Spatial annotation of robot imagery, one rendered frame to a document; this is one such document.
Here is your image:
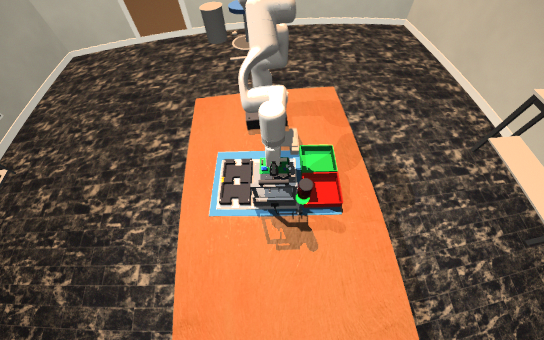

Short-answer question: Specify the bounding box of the green circuit board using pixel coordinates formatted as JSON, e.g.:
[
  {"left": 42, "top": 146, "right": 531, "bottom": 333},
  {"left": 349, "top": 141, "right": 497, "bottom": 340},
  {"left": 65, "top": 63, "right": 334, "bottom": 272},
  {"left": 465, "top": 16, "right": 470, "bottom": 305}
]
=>
[{"left": 259, "top": 157, "right": 289, "bottom": 174}]

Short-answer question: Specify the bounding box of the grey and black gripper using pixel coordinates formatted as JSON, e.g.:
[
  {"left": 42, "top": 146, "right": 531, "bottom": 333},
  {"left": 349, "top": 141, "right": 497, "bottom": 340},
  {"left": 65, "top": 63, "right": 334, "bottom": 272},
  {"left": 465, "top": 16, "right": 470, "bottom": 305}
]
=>
[{"left": 263, "top": 144, "right": 281, "bottom": 176}]

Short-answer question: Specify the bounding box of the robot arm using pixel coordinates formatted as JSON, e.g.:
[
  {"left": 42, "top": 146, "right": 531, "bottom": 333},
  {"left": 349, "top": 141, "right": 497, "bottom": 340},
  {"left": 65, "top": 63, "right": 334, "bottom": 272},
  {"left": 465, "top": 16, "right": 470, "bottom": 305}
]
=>
[{"left": 238, "top": 0, "right": 299, "bottom": 155}]

